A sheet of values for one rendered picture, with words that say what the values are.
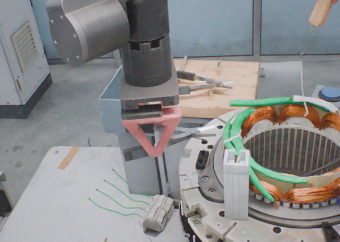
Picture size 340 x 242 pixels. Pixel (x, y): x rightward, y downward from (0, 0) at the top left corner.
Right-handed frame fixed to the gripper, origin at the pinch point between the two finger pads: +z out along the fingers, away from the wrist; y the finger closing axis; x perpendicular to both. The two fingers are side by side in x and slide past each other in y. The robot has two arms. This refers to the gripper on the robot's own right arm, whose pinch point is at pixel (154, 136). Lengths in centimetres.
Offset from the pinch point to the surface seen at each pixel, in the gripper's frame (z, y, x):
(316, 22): -14.3, 0.4, 19.5
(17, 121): 121, -192, -94
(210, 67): 10.1, -36.4, 12.5
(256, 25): 78, -217, 69
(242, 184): 1.0, 9.3, 9.7
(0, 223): 50, -34, -44
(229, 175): -0.2, 8.9, 8.2
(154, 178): 33.0, -28.3, -1.7
